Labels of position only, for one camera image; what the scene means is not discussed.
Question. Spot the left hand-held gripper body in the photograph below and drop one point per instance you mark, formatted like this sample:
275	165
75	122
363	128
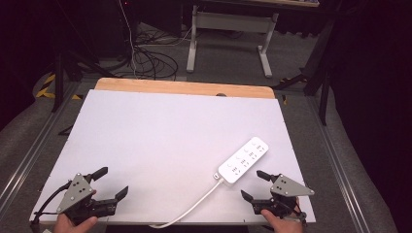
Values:
75	194

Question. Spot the black table grommet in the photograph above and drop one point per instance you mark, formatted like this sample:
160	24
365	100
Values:
221	94

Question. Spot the person's right hand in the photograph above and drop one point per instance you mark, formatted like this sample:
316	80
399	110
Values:
282	226

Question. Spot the aluminium floor rail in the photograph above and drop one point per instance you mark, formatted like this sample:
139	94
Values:
32	155
340	174

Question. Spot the person's left hand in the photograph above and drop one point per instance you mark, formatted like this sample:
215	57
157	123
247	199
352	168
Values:
66	226

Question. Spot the white table frame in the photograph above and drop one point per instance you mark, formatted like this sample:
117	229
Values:
228	21

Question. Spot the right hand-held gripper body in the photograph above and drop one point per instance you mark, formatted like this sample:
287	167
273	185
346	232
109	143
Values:
285	189

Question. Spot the black metal stand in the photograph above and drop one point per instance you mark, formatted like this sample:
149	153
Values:
59	81
324	97

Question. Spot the white board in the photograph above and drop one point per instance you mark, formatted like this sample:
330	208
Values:
155	145

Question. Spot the white power strip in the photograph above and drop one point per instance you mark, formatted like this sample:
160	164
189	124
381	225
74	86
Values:
243	160

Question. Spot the yellow and black floor tape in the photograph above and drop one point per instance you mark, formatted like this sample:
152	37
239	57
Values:
47	87

